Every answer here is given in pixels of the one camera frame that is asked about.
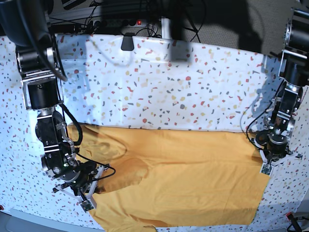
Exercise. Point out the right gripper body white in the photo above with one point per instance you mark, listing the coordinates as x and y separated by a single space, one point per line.
81 183

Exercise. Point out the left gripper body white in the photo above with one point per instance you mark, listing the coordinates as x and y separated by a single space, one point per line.
274 150

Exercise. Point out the yellow T-shirt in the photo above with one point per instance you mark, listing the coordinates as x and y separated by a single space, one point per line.
167 178

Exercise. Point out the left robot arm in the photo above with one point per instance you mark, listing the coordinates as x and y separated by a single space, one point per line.
294 71

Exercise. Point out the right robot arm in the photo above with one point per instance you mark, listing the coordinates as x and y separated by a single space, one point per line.
26 24

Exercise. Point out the terrazzo pattern tablecloth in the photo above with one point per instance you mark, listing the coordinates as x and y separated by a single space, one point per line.
161 84

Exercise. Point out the black table clamp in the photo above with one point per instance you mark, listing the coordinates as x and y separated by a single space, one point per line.
127 42

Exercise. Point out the black power strip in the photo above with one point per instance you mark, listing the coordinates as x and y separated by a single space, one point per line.
119 23

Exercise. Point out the red-handled clamp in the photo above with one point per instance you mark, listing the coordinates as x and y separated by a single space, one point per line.
294 225

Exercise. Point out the aluminium frame post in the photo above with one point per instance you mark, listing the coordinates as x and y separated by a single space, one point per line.
166 28

